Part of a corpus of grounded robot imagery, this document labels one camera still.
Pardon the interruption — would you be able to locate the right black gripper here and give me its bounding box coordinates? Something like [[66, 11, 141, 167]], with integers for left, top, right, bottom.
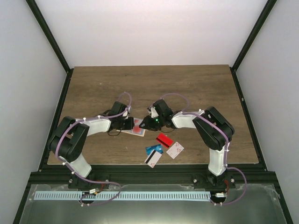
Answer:
[[140, 115, 165, 132]]

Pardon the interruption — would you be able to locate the beige leather card holder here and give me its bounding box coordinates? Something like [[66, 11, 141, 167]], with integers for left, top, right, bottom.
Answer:
[[122, 118, 145, 137]]

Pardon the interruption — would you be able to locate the red card black stripe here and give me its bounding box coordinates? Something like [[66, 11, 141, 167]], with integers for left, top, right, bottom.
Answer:
[[156, 133, 173, 148]]

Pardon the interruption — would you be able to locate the white card pink pattern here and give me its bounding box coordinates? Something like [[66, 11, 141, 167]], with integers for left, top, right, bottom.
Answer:
[[166, 142, 184, 159]]

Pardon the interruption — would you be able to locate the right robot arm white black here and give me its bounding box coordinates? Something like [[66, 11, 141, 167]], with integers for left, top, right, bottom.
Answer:
[[139, 99, 235, 188]]

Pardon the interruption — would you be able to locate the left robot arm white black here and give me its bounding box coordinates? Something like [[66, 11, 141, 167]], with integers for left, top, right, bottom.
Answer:
[[47, 101, 134, 189]]

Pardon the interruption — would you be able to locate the blue white card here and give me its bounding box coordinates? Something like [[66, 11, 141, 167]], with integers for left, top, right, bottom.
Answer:
[[145, 144, 163, 156]]

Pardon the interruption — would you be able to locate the white card black magstripe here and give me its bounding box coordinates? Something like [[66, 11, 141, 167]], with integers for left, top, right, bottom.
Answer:
[[144, 150, 162, 168]]

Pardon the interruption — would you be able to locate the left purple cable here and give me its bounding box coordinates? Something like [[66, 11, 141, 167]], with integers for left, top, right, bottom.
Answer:
[[57, 91, 134, 207]]

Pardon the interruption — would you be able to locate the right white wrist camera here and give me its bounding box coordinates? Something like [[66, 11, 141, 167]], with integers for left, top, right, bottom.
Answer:
[[147, 106, 159, 118]]

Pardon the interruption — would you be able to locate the black aluminium front rail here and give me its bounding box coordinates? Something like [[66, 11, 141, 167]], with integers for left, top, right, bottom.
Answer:
[[28, 164, 278, 185]]

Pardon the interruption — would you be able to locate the light blue slotted cable duct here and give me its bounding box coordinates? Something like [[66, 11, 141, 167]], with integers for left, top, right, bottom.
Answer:
[[34, 191, 211, 201]]

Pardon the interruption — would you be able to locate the left black frame post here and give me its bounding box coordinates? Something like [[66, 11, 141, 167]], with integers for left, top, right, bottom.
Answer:
[[25, 0, 71, 73]]

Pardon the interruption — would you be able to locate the black frame post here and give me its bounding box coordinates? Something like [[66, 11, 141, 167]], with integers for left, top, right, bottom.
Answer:
[[25, 0, 71, 73], [231, 0, 278, 70]]

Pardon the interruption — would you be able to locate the right black frame post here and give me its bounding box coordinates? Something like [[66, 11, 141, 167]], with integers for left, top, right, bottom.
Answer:
[[231, 0, 278, 70]]

